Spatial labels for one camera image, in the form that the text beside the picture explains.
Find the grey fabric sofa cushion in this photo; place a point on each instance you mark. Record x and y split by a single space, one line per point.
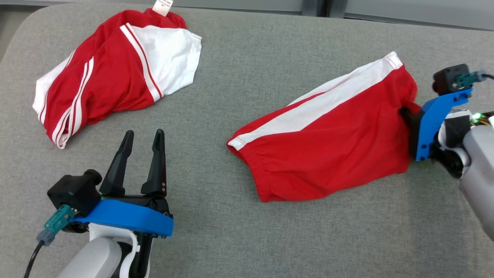
231 231

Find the blue right camera bracket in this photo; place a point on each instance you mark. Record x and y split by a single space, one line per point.
432 119

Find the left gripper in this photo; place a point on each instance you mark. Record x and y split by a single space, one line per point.
142 255

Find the red white basketball jersey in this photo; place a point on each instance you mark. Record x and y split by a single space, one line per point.
115 77

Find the blue camera bracket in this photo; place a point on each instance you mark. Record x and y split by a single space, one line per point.
123 218
432 119

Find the grey partition post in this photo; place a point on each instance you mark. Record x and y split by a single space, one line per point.
324 7

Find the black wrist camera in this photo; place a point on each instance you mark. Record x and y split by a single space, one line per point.
73 193
447 79

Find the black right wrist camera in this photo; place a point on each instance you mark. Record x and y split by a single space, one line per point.
447 79

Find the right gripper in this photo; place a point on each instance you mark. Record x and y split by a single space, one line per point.
453 154

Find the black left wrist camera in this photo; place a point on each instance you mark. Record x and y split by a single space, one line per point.
73 193

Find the blue left camera bracket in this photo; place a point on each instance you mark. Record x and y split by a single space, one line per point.
123 218

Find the red shorts with white stripe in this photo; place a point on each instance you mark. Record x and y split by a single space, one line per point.
328 146

